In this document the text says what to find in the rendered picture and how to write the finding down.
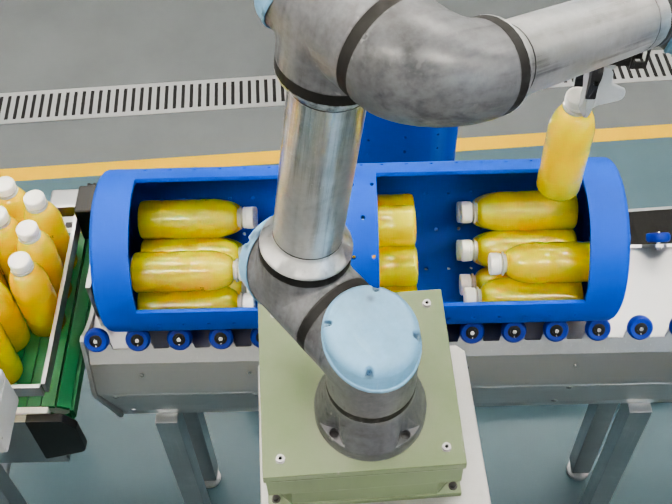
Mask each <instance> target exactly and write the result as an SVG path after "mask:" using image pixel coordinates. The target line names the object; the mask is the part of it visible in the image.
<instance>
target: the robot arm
mask: <svg viewBox="0 0 672 504"><path fill-rule="evenodd" d="M254 5H255V10H256V13H257V15H258V16H259V18H260V19H261V21H262V23H263V25H264V26H266V27H267V28H269V29H272V30H273V31H274V33H275V37H276V41H275V54H274V72H275V75H276V78H277V80H278V81H279V83H280V84H281V86H282V87H283V88H284V89H285V90H286V98H285V108H284V118H283V128H282V138H281V148H280V158H279V168H278V179H277V189H276V199H275V209H274V215H273V216H271V217H269V218H267V219H266V220H264V221H263V222H262V223H261V224H259V225H258V226H257V227H256V228H255V229H254V230H253V231H252V233H251V234H250V235H249V237H248V238H249V240H250V241H249V242H248V243H245V244H244V245H243V247H242V250H241V253H240V256H239V263H238V269H239V275H240V278H241V280H242V282H243V283H244V285H245V286H246V287H247V289H248V291H249V293H250V294H251V296H252V297H253V298H254V299H255V300H256V301H257V302H258V303H259V304H261V305H262V306H264V308H265V309H266V310H267V311H268V312H269V313H270V314H271V315H272V316H273V317H274V318H275V320H276V321H277V322H278V323H279V324H280V325H281V326H282V327H283V328H284V329H285V330H286V331H287V333H288V334H289V335H290V336H291V337H292V338H293V339H294V340H295V341H296V342H297V343H298V345H299V346H300V347H301V348H302V349H303V350H304V351H305V352H306V353H307V354H308V355H309V357H310V358H311V359H312V360H313V361H314V362H315V363H316V364H317V365H318V366H319V367H320V368H321V370H322V371H323V372H324V375H323V376H322V378H321V380H320V381H319V384H318V386H317V389H316V393H315V398H314V411H315V419H316V423H317V426H318V429H319V431H320V433H321V435H322V436H323V438H324V439H325V440H326V442H327V443H328V444H329V445H330V446H331V447H332V448H334V449H335V450H336V451H338V452H339V453H341V454H343V455H344V456H347V457H349V458H352V459H355V460H360V461H368V462H374V461H382V460H386V459H390V458H392V457H395V456H397V455H399V454H401V453H402V452H404V451H405V450H406V449H408V448H409V447H410V446H411V445H412V444H413V443H414V442H415V440H416V439H417V438H418V436H419V434H420V433H421V430H422V428H423V425H424V422H425V416H426V405H427V404H426V396H425V391H424V388H423V385H422V383H421V381H420V379H419V378H418V376H417V373H418V366H419V363H420V359H421V354H422V339H421V334H420V328H419V323H418V320H417V318H416V315H415V314H414V312H413V310H412V309H411V307H410V306H409V305H408V303H407V302H406V301H405V300H404V299H403V298H401V297H400V296H399V295H397V294H396V293H394V292H392V291H390V290H388V289H386V288H383V287H379V288H375V287H372V286H371V285H370V284H369V283H368V282H367V281H366V280H364V279H363V278H362V277H361V276H360V275H359V274H358V273H357V272H356V271H355V270H354V269H353V268H352V266H351V259H352V254H353V239H352V236H351V233H350V231H349V230H348V228H347V227H346V225H345V223H346V218H347V213H348V207H349V202H350V196H351V191H352V186H353V180H354V175H355V169H356V164H357V159H358V153H359V148H360V142H361V137H362V132H363V126H364V121H365V115H366V111H368V112H369V113H371V114H373V115H375V116H377V117H379V118H382V119H385V120H388V121H391V122H395V123H398V124H404V125H410V126H416V127H432V128H443V127H459V126H467V125H475V124H479V123H483V122H488V121H491V120H494V119H496V118H499V117H501V116H504V115H507V114H509V113H511V112H513V111H514V110H516V109H517V108H518V107H519V106H520V105H521V104H522V103H523V102H524V100H525V99H526V97H527V95H529V94H532V93H535V92H537V91H540V90H543V89H546V88H548V87H551V86H554V85H556V84H559V83H562V82H564V81H567V80H570V79H572V78H574V82H573V87H582V91H581V95H580V102H579V104H578V108H579V110H580V112H581V114H582V116H583V117H584V118H587V117H588V116H589V115H590V113H591V111H592V108H594V107H595V106H598V105H602V104H606V103H610V102H615V101H619V100H621V99H622V98H623V97H624V96H625V88H623V87H621V86H619V85H617V84H615V83H613V81H612V80H613V71H612V70H613V69H614V68H615V67H616V66H629V69H646V66H647V63H648V59H649V56H650V52H651V49H653V48H655V47H660V48H662V49H663V52H664V53H669V54H671V55H672V0H571V1H568V2H564V3H561V4H557V5H554V6H550V7H547V8H543V9H540V10H536V11H532V12H529V13H525V14H522V15H518V16H515V17H511V18H508V19H504V18H501V17H499V16H496V15H490V14H485V15H478V16H474V17H471V18H470V17H465V16H462V15H459V14H457V13H455V12H453V11H451V10H449V9H447V8H446V7H444V6H443V5H441V4H439V3H438V2H437V1H435V0H254ZM645 51H647V54H646V58H645V61H634V59H642V56H643V52H645Z"/></svg>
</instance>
